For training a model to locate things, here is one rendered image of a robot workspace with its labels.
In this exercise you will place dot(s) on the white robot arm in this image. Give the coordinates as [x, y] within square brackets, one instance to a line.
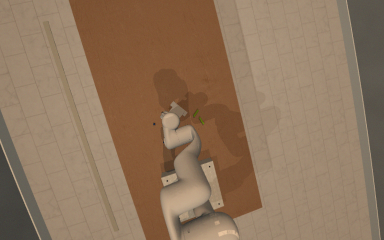
[192, 190]

